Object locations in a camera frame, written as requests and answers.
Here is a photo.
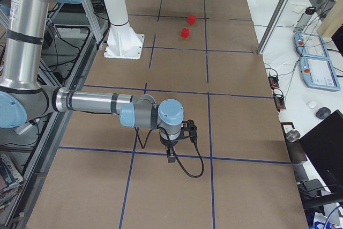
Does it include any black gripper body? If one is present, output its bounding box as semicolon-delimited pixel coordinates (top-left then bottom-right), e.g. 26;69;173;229
159;131;180;152

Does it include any red cube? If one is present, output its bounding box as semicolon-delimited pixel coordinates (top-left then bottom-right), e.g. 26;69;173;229
180;27;190;39
187;14;197;25

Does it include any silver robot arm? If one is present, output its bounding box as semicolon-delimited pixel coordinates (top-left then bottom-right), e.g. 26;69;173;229
1;0;184;162

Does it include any lower orange black adapter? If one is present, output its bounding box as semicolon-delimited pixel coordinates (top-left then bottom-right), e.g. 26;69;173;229
273;93;286;112

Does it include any orange black adapter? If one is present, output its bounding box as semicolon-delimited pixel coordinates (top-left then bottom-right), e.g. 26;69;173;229
268;76;280;89
273;93;286;112

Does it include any upper orange black adapter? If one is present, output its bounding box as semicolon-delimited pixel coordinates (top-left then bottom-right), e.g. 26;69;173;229
268;76;280;89

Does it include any metal cup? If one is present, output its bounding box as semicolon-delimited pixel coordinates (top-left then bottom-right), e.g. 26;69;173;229
285;129;301;143

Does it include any white small puck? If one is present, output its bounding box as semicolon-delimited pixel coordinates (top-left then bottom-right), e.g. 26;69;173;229
307;101;317;109

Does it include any black laptop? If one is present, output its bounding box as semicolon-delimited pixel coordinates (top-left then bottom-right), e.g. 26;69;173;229
299;110;342;193

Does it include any black computer mouse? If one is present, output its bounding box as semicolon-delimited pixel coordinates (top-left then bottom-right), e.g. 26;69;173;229
315;107;331;120

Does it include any stack of magazines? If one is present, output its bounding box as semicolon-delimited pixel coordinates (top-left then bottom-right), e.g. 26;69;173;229
1;153;24;211

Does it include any lower teach pendant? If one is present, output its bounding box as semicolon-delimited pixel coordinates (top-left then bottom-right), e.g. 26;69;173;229
300;56;341;92

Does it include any teach pendant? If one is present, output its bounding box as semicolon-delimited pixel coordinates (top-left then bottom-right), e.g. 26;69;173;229
300;56;341;92
294;32;330;58

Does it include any upper teach pendant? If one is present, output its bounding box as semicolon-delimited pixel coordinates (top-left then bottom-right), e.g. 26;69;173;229
294;32;330;58

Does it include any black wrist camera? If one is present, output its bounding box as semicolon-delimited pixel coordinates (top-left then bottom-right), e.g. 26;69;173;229
180;120;198;144

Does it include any black camera cable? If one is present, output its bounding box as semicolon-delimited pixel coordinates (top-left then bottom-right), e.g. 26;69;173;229
135;125;204;179

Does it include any white camera post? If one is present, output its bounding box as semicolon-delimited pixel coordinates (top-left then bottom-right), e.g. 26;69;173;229
104;0;145;60

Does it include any aluminium frame post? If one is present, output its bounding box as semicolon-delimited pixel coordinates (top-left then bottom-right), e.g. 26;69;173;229
257;0;290;55

